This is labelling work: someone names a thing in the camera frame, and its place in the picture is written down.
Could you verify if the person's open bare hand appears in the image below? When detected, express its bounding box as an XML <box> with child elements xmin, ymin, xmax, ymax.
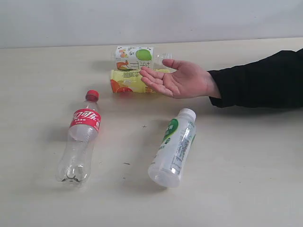
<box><xmin>140</xmin><ymin>59</ymin><xmax>221</xmax><ymax>99</ymax></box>

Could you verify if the yellow juice bottle red cap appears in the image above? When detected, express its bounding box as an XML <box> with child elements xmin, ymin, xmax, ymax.
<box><xmin>109</xmin><ymin>68</ymin><xmax>171</xmax><ymax>95</ymax></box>

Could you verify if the clear tea bottle balloon label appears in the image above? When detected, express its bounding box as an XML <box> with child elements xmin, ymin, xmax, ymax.
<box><xmin>111</xmin><ymin>45</ymin><xmax>172</xmax><ymax>71</ymax></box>

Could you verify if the white green-label drink bottle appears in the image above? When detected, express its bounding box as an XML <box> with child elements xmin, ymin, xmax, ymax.
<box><xmin>148</xmin><ymin>108</ymin><xmax>196</xmax><ymax>188</ymax></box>

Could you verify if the clear cola bottle red label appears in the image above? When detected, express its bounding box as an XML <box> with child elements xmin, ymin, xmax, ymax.
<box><xmin>56</xmin><ymin>90</ymin><xmax>101</xmax><ymax>183</ymax></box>

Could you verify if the black sleeved forearm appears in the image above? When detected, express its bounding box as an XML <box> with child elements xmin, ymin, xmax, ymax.
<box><xmin>210</xmin><ymin>50</ymin><xmax>303</xmax><ymax>109</ymax></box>

